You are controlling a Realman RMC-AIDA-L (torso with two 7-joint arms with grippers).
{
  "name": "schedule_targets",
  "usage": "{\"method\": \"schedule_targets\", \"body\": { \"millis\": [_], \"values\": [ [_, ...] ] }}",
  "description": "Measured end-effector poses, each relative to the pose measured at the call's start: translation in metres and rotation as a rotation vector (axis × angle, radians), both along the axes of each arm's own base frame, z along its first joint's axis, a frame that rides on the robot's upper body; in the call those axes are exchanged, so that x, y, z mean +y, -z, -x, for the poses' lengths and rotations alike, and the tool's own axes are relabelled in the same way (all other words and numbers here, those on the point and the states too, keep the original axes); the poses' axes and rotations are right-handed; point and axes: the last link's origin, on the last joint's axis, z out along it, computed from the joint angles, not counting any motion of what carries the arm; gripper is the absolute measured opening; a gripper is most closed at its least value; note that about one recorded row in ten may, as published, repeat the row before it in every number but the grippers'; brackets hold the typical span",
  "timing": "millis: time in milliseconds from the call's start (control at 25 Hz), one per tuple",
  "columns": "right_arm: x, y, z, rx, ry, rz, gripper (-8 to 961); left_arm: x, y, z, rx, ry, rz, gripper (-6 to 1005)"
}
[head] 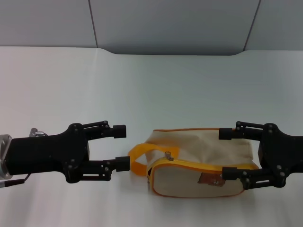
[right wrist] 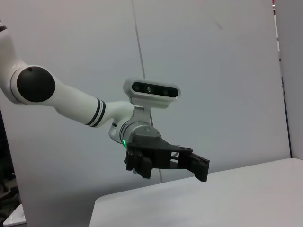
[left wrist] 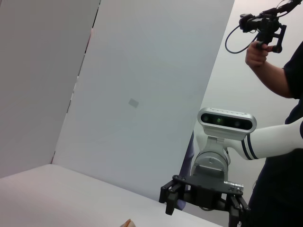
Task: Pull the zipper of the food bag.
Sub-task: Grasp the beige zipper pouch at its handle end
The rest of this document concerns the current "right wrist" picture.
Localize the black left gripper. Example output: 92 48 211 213
125 133 211 183

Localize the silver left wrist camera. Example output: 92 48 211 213
123 78 182 123

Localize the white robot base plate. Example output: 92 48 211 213
0 202 27 227

